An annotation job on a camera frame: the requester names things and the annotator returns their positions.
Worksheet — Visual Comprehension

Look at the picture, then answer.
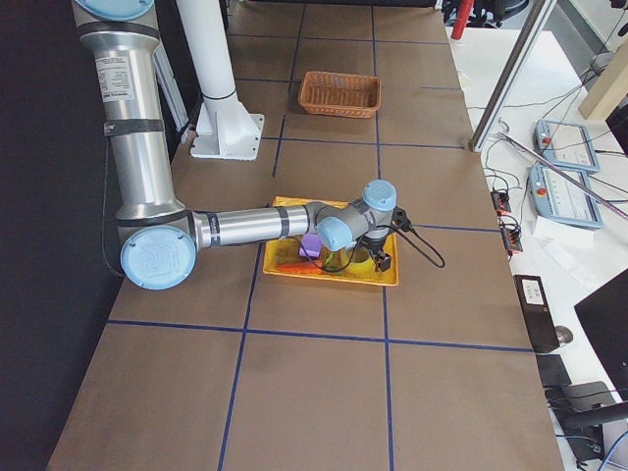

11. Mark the black monitor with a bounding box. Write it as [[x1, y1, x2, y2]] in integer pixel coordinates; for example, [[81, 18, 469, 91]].
[[575, 276, 627, 399]]

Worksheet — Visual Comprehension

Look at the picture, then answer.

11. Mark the yellow plastic basket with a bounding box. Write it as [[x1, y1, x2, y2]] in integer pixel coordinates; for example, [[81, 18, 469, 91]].
[[262, 195, 401, 288]]

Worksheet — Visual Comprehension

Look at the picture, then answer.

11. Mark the aluminium frame post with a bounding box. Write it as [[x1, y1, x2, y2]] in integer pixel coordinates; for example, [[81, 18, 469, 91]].
[[469, 0, 557, 153]]

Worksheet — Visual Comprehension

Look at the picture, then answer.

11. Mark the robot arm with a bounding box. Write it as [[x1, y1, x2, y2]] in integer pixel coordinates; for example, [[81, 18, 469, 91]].
[[73, 1, 396, 289]]

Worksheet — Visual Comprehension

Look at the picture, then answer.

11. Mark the orange toy carrot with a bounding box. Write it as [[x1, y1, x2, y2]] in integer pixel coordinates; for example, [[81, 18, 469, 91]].
[[277, 263, 323, 275]]

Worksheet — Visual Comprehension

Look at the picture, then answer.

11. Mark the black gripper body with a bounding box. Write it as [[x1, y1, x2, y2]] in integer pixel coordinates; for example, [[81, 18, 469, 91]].
[[361, 230, 389, 254]]

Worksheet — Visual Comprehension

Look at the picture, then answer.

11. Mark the white reacher grabber stick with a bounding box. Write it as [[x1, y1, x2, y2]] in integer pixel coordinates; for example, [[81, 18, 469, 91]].
[[498, 131, 628, 221]]

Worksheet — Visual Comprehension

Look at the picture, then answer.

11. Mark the blue teach pendant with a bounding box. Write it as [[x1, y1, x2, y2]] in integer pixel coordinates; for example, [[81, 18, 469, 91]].
[[535, 120, 601, 174], [528, 163, 603, 230]]

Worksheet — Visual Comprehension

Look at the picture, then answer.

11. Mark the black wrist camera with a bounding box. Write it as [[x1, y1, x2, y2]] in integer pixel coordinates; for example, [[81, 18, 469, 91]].
[[392, 207, 412, 233]]

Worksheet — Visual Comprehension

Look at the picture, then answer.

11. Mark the near blue teach pendant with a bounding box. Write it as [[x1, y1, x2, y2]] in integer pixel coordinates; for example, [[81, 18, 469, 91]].
[[528, 163, 603, 230]]

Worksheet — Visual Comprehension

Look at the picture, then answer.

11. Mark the red cylinder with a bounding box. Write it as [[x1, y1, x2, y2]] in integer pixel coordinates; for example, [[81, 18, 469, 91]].
[[450, 0, 475, 40]]

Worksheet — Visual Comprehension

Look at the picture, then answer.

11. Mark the brown wicker basket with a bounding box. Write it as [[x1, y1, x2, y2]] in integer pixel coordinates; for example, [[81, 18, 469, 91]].
[[298, 71, 382, 119]]

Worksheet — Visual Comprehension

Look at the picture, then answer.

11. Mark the far blue teach pendant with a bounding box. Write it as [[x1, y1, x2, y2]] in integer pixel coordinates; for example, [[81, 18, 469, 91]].
[[535, 120, 601, 174]]

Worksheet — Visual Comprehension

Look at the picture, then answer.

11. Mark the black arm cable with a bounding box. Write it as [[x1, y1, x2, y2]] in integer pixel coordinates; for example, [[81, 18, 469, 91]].
[[323, 223, 446, 274]]

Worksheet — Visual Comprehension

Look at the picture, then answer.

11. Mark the black box device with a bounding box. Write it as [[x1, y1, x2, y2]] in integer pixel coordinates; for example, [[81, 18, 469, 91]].
[[513, 275, 559, 353]]

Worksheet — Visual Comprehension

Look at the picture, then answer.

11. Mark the white mounting pillar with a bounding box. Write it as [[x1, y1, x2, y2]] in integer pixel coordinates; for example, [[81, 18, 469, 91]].
[[177, 0, 265, 161]]

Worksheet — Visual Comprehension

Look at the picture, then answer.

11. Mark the yellow tape roll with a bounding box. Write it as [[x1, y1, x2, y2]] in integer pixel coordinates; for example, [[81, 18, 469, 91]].
[[340, 247, 376, 281]]

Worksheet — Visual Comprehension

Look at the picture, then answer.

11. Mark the purple toy block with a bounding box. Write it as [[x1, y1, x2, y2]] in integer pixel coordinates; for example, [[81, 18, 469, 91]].
[[298, 234, 323, 259]]

